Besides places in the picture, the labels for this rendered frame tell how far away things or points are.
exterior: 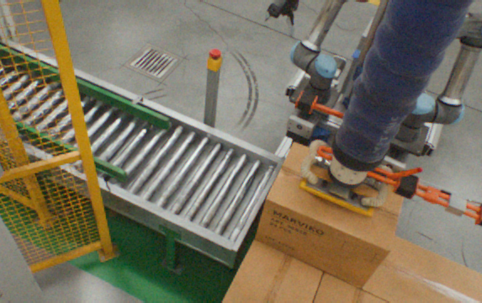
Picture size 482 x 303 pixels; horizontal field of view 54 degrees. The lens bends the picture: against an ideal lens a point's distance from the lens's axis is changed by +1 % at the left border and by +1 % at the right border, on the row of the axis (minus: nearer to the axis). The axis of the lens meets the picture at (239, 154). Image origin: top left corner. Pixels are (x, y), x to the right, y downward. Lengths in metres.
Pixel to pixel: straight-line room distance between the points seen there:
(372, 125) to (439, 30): 0.45
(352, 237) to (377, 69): 0.86
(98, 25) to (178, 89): 1.10
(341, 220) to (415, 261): 0.65
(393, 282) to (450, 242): 1.07
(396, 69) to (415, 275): 1.37
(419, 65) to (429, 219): 2.17
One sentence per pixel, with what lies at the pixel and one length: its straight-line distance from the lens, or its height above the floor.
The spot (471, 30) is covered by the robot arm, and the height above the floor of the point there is 1.73.
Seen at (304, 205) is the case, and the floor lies 0.94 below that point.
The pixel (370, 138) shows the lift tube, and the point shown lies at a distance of 1.85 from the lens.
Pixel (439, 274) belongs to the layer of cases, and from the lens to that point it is 2.77.
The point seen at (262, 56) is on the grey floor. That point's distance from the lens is 4.40.
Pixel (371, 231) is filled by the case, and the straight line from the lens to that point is 2.24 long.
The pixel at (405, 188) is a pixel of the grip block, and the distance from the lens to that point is 2.10.
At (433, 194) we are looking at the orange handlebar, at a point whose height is 1.19.
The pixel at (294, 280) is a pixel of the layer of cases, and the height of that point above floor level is 0.54.
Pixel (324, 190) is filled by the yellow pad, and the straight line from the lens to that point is 2.12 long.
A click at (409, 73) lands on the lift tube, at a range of 1.63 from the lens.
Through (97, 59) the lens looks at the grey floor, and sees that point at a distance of 4.29.
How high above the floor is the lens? 2.74
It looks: 51 degrees down
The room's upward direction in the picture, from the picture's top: 10 degrees clockwise
